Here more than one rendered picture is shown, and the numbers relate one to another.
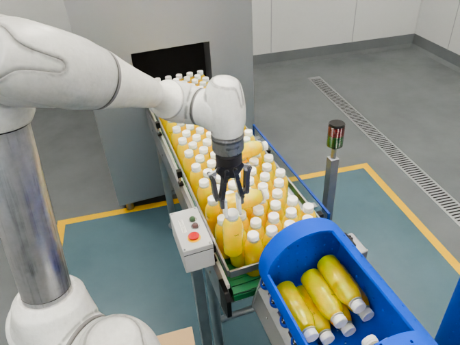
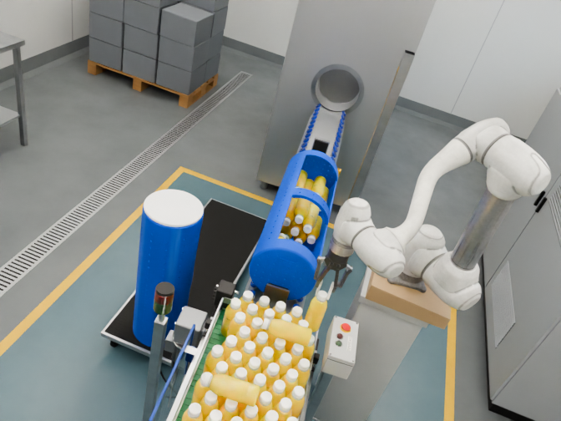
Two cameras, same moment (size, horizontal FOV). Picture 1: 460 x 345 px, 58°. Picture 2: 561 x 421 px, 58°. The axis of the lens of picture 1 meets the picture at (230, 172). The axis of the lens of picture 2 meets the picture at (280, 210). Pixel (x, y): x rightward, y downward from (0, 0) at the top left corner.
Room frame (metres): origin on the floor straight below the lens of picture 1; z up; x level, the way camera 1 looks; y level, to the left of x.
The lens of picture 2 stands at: (2.37, 0.24, 2.52)
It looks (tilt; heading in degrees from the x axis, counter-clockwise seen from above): 36 degrees down; 199
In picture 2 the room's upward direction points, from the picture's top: 16 degrees clockwise
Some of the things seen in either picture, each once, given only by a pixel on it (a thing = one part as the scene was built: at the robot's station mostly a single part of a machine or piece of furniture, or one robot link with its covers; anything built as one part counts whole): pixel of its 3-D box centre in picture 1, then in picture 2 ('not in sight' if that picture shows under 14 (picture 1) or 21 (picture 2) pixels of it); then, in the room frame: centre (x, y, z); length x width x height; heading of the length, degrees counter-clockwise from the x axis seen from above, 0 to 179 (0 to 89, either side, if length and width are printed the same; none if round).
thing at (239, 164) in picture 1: (228, 163); (336, 259); (0.98, 0.00, 1.38); 0.08 x 0.07 x 0.09; 107
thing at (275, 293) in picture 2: not in sight; (275, 296); (0.91, -0.19, 0.99); 0.10 x 0.02 x 0.12; 107
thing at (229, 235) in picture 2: not in sight; (199, 275); (0.22, -0.95, 0.08); 1.50 x 0.52 x 0.15; 11
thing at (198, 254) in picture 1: (191, 238); (340, 346); (1.02, 0.15, 1.05); 0.20 x 0.10 x 0.10; 17
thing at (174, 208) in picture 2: not in sight; (174, 207); (0.78, -0.84, 1.03); 0.28 x 0.28 x 0.01
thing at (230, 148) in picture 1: (227, 142); (342, 243); (0.98, 0.00, 1.45); 0.09 x 0.09 x 0.06
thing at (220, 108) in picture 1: (221, 105); (354, 222); (0.98, 0.01, 1.56); 0.13 x 0.11 x 0.16; 59
